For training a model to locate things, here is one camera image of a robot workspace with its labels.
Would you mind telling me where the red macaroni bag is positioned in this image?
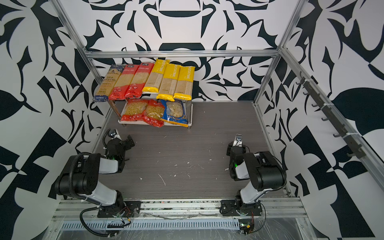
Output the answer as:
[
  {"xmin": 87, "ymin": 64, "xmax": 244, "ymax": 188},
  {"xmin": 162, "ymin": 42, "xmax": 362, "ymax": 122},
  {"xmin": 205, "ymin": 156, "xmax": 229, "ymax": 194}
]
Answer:
[
  {"xmin": 121, "ymin": 99, "xmax": 149, "ymax": 122},
  {"xmin": 143, "ymin": 100, "xmax": 165, "ymax": 128}
]

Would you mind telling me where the red long spaghetti bag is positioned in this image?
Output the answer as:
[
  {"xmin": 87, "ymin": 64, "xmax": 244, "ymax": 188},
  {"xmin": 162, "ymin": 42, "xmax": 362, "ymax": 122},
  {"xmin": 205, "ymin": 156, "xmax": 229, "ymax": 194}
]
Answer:
[{"xmin": 109, "ymin": 65, "xmax": 139, "ymax": 101}]

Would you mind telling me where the blue-ended spaghetti bag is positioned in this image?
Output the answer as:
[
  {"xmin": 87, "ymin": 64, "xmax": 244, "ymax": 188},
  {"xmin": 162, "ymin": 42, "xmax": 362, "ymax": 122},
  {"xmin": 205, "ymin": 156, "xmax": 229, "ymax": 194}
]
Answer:
[{"xmin": 93, "ymin": 65, "xmax": 125, "ymax": 102}]

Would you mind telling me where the red noodle bag long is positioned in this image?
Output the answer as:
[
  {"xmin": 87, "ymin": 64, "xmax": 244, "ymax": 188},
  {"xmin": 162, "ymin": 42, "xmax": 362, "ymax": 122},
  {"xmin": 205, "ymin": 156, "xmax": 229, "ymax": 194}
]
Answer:
[{"xmin": 125, "ymin": 62, "xmax": 155, "ymax": 99}]

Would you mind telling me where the blue-bottom pasta bag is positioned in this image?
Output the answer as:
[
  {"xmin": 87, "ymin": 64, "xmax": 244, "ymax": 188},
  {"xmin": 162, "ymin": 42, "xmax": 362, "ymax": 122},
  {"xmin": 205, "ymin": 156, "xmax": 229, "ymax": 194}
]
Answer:
[{"xmin": 160, "ymin": 100, "xmax": 189, "ymax": 128}]

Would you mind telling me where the yellow spaghetti bag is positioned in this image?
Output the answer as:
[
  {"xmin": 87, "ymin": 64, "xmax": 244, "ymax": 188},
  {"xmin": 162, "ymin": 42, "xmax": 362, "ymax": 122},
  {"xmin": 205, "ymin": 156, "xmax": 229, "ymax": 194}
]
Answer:
[
  {"xmin": 157, "ymin": 64, "xmax": 181, "ymax": 102},
  {"xmin": 143, "ymin": 59, "xmax": 170, "ymax": 93},
  {"xmin": 174, "ymin": 66, "xmax": 195, "ymax": 101}
]

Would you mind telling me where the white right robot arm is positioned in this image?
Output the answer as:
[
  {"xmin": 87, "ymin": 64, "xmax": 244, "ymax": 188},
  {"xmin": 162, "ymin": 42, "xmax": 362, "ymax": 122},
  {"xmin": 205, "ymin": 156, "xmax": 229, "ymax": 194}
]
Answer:
[{"xmin": 227, "ymin": 143, "xmax": 287, "ymax": 210}]

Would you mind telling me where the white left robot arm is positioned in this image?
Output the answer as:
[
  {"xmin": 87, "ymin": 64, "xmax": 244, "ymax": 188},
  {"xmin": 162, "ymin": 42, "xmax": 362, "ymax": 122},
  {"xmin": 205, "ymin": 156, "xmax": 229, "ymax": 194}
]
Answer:
[{"xmin": 54, "ymin": 129, "xmax": 135, "ymax": 238}]

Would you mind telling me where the white two-tier shelf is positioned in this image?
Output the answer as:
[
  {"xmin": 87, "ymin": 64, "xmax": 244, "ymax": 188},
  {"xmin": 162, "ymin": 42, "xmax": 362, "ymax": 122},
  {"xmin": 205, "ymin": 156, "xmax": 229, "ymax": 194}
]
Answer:
[{"xmin": 121, "ymin": 92, "xmax": 190, "ymax": 125}]

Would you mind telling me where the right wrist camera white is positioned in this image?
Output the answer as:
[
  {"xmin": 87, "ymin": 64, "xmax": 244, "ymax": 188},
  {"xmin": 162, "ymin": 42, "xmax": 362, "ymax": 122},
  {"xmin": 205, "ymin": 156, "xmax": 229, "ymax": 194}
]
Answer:
[{"xmin": 233, "ymin": 134, "xmax": 243, "ymax": 147}]

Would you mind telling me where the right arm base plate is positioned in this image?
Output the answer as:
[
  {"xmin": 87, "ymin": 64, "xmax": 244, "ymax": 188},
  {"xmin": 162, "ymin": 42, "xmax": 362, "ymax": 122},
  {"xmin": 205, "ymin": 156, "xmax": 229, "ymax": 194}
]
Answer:
[{"xmin": 219, "ymin": 199, "xmax": 263, "ymax": 217}]

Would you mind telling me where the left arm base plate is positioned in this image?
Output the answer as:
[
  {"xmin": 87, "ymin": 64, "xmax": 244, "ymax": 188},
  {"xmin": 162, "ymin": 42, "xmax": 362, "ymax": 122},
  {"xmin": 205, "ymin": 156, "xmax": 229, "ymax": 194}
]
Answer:
[{"xmin": 97, "ymin": 201, "xmax": 142, "ymax": 218}]

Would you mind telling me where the white slotted cable duct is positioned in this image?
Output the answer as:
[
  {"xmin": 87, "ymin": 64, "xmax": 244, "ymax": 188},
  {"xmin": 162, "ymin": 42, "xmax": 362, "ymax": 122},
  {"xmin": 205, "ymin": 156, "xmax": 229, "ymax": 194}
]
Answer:
[{"xmin": 61, "ymin": 218, "xmax": 241, "ymax": 231}]

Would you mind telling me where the aluminium frame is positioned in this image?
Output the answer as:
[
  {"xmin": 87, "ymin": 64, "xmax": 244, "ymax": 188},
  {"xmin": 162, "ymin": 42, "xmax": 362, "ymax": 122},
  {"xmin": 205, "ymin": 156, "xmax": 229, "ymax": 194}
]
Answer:
[{"xmin": 51, "ymin": 1, "xmax": 384, "ymax": 188}]

